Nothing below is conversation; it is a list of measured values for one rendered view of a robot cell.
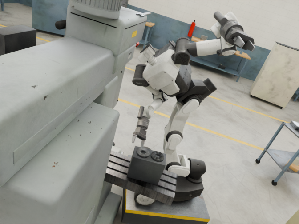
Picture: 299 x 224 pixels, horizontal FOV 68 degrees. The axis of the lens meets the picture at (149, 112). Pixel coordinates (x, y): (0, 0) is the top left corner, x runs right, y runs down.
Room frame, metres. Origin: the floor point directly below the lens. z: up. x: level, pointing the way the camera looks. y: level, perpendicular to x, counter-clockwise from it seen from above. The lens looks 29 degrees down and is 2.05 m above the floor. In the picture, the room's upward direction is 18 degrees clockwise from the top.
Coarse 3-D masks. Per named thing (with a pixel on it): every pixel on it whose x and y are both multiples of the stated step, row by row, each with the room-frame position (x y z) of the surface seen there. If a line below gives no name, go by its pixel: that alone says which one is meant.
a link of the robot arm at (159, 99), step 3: (156, 96) 1.74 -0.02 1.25; (159, 96) 1.72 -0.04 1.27; (162, 96) 1.71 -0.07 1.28; (156, 99) 1.69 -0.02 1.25; (159, 99) 1.70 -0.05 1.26; (162, 99) 1.71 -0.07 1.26; (165, 99) 1.71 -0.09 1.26; (153, 102) 1.65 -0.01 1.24; (156, 102) 1.65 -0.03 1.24; (159, 102) 1.67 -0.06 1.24; (162, 102) 1.71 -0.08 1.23; (156, 105) 1.62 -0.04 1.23; (159, 105) 1.66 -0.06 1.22; (156, 108) 1.62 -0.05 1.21
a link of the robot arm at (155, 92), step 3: (147, 87) 1.67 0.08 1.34; (150, 87) 1.67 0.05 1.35; (150, 90) 1.70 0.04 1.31; (153, 90) 1.69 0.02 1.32; (156, 90) 1.71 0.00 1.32; (159, 90) 1.72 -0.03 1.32; (153, 93) 1.73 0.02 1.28; (156, 93) 1.72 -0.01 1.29; (159, 93) 1.73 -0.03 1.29; (162, 93) 1.72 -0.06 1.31; (153, 96) 1.75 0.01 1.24; (165, 96) 1.71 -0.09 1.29; (168, 96) 1.75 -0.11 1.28; (153, 99) 1.75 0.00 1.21
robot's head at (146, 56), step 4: (148, 48) 1.53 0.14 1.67; (144, 52) 1.52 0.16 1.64; (148, 52) 1.51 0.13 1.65; (152, 52) 1.51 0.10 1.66; (140, 56) 1.50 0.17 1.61; (144, 56) 1.50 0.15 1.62; (148, 56) 1.51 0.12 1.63; (152, 56) 1.56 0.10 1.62; (140, 60) 1.49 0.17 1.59; (144, 60) 1.50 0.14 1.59; (148, 60) 1.54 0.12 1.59; (152, 60) 1.52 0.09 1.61
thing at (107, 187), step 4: (116, 148) 1.59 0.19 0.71; (120, 148) 1.60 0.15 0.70; (120, 152) 1.56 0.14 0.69; (108, 184) 1.37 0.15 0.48; (112, 184) 1.59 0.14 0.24; (104, 188) 1.23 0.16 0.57; (108, 188) 1.42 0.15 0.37; (104, 192) 1.28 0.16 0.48; (108, 192) 1.48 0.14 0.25; (100, 196) 1.16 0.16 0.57; (104, 196) 1.32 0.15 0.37; (100, 200) 1.19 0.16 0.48; (104, 200) 1.37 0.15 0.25; (100, 204) 1.23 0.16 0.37; (100, 208) 1.28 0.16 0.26; (96, 212) 1.15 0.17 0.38; (96, 216) 1.19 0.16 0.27
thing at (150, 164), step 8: (136, 152) 1.15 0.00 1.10; (144, 152) 1.18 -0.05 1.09; (152, 152) 1.18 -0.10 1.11; (160, 152) 1.21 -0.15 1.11; (136, 160) 1.10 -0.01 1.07; (144, 160) 1.11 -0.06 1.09; (152, 160) 1.12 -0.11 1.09; (160, 160) 1.13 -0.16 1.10; (136, 168) 1.10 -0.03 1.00; (144, 168) 1.11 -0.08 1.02; (152, 168) 1.11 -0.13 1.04; (160, 168) 1.11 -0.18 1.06; (128, 176) 1.10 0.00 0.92; (136, 176) 1.10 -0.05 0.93; (144, 176) 1.11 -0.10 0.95; (152, 176) 1.11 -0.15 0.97; (160, 176) 1.12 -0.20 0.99
